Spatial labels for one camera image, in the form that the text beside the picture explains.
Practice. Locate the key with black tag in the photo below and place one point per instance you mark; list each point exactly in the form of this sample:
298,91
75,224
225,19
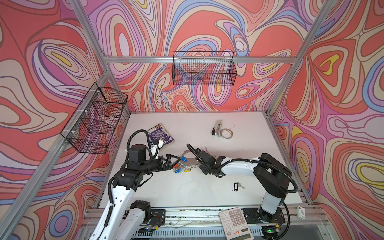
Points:
238,186

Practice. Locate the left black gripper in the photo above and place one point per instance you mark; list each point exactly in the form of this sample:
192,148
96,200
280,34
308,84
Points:
168,166

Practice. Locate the clear tape roll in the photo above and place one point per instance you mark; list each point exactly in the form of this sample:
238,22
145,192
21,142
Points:
227,134

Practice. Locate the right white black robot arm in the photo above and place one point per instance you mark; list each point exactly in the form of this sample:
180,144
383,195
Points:
275,178

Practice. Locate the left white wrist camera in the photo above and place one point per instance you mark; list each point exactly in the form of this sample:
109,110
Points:
155,148

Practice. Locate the black wire basket on back wall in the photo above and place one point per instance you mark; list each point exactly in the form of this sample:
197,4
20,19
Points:
207,68

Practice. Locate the large keyring with coloured keys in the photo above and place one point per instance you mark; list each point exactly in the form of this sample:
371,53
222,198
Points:
187,163

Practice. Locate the black wire basket on left wall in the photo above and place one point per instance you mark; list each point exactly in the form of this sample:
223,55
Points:
95,120

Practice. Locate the small white card tag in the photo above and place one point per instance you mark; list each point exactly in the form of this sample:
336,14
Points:
301,213

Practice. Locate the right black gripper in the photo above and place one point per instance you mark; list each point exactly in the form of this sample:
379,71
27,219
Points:
204,170

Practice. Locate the white pink calculator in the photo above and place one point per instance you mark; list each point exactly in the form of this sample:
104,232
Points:
235,225

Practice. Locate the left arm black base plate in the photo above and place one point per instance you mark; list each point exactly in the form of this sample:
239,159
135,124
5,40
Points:
157,218

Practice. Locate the silver black stapler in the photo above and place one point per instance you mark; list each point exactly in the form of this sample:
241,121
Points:
216,131

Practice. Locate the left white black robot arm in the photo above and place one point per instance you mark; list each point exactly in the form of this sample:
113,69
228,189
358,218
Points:
122,216

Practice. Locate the black wire basket on wall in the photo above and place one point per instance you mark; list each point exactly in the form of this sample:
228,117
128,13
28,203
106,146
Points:
95,120
207,68

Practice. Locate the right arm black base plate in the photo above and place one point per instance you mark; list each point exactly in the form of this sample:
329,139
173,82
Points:
259,216

